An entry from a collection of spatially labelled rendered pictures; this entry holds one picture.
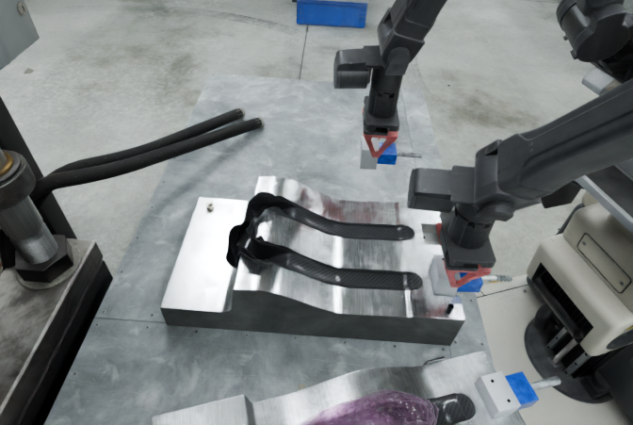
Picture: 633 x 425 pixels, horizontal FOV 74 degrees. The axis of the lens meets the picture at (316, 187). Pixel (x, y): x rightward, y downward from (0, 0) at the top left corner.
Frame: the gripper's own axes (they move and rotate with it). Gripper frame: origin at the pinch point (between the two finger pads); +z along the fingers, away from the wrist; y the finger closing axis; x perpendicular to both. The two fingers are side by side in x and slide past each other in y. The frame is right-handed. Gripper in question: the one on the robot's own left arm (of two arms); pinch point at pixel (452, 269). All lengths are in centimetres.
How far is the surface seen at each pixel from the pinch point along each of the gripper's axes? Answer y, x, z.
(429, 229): -13.4, -1.1, 5.0
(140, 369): 15, -51, 10
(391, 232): -11.2, -8.9, 3.8
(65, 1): -331, -263, 76
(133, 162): -22, -62, -2
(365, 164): -26.7, -13.8, -0.2
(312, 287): 3.9, -23.4, 1.3
